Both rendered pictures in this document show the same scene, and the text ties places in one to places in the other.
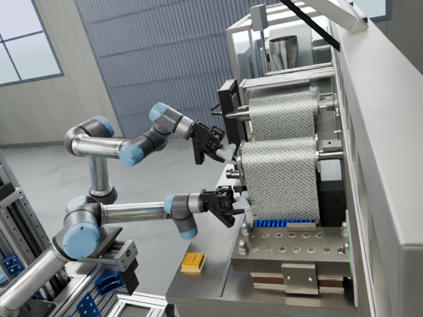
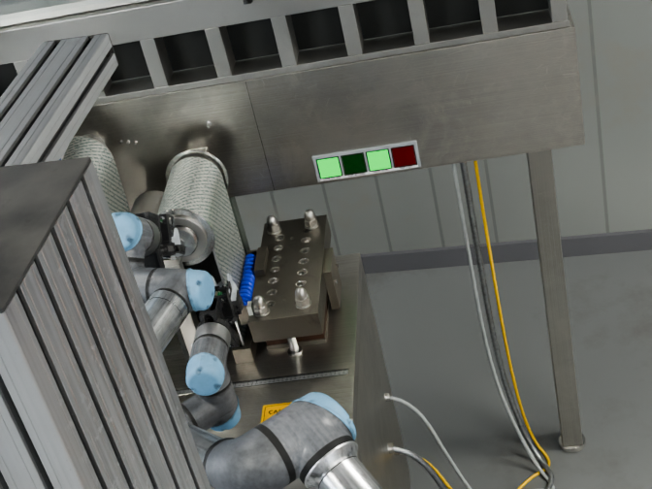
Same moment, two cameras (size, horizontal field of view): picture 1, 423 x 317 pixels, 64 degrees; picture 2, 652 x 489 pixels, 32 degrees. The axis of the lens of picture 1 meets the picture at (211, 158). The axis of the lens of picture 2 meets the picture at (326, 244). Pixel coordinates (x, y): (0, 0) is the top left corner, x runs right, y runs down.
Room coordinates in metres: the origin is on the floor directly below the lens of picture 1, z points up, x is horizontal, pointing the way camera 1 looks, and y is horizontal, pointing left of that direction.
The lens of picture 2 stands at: (1.21, 2.05, 2.54)
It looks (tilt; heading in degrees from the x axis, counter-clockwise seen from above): 33 degrees down; 259
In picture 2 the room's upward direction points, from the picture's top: 14 degrees counter-clockwise
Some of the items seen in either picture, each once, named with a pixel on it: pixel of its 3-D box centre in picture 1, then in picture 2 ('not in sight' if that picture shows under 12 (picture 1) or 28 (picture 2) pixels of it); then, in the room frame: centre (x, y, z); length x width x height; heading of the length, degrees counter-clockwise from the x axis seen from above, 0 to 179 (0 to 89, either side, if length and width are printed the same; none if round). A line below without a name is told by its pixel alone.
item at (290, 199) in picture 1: (282, 200); (230, 253); (0.99, -0.21, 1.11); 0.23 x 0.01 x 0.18; 68
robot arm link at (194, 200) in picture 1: (198, 202); (211, 341); (1.11, 0.09, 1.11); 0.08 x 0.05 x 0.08; 158
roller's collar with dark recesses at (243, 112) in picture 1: (246, 113); not in sight; (1.33, -0.18, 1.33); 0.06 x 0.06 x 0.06; 68
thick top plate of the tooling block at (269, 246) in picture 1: (295, 249); (292, 275); (0.86, -0.20, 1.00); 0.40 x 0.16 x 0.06; 68
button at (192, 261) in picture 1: (193, 261); (277, 418); (1.03, 0.16, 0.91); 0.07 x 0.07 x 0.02; 68
